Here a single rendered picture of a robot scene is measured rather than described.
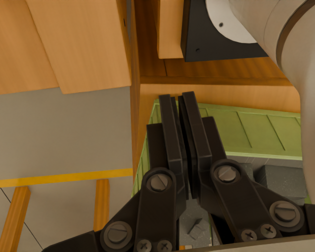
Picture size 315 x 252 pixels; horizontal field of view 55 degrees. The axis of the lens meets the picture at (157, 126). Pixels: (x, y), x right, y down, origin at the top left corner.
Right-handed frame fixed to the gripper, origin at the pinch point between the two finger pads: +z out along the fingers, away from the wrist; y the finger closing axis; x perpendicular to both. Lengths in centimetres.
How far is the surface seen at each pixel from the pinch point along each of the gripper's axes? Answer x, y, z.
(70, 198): -193, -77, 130
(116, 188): -188, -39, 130
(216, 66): -37, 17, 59
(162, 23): -16.0, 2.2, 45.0
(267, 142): -46, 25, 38
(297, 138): -49, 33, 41
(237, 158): -60, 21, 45
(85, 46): -16.0, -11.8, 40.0
